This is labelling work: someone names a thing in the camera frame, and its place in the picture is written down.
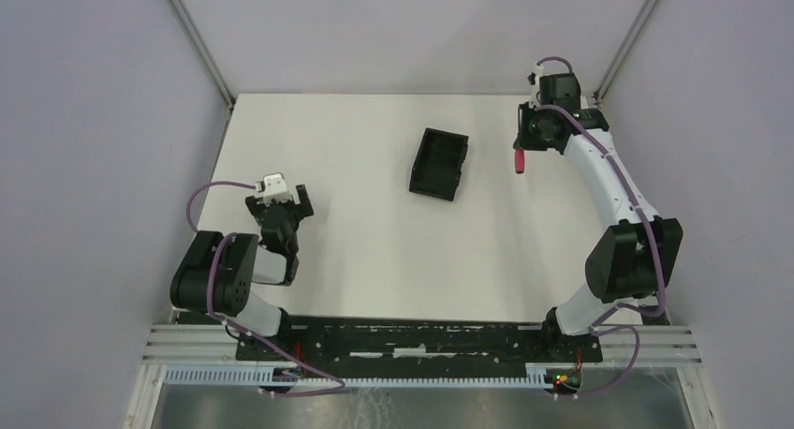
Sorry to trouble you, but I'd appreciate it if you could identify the black plastic bin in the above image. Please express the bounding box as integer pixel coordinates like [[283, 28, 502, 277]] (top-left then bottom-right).
[[408, 127, 469, 201]]

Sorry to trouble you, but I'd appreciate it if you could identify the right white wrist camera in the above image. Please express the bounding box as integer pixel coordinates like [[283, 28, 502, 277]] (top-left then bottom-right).
[[527, 70, 543, 87]]

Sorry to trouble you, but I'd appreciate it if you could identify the aluminium corner post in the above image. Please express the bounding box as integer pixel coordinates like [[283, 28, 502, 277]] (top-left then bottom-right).
[[165, 0, 236, 111], [593, 0, 663, 106]]

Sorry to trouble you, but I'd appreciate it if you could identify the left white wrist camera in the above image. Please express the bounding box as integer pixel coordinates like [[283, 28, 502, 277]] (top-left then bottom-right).
[[254, 172, 294, 205]]

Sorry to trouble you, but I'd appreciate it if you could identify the red handled screwdriver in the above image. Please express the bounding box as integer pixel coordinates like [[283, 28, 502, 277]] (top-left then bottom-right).
[[514, 149, 525, 174]]

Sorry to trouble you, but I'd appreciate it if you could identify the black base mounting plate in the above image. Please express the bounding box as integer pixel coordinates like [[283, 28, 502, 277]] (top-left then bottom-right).
[[272, 316, 603, 382]]

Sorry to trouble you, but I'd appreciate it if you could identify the left aluminium corner post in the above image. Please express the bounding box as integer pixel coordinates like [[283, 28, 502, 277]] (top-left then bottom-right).
[[165, 0, 236, 111]]

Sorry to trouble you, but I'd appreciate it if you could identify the white slotted cable duct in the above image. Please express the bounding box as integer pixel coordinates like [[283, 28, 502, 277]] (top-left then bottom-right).
[[164, 365, 552, 390]]

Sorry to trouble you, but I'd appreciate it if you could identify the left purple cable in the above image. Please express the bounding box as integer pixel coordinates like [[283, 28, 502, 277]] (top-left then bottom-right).
[[186, 181, 347, 398]]

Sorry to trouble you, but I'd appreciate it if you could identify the aluminium front rail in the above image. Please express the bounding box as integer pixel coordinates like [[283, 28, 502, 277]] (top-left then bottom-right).
[[142, 325, 703, 368]]

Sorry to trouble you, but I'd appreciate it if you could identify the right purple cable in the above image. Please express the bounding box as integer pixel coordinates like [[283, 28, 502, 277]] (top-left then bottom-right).
[[536, 56, 669, 400]]

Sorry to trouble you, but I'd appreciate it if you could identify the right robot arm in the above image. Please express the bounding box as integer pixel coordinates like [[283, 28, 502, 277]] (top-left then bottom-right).
[[513, 64, 684, 342]]

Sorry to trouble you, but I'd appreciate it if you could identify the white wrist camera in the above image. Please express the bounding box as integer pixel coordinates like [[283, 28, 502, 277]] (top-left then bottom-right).
[[254, 172, 294, 205], [527, 70, 543, 87]]

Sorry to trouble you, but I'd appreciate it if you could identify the right aluminium corner post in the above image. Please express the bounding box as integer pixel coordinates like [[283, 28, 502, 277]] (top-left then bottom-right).
[[593, 0, 663, 106]]

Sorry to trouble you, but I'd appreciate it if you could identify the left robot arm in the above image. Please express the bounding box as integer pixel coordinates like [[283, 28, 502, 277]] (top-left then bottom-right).
[[169, 173, 315, 337]]

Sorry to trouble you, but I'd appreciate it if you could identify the purple cable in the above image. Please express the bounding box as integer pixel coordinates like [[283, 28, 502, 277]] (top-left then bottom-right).
[[186, 181, 347, 398], [536, 56, 669, 400]]

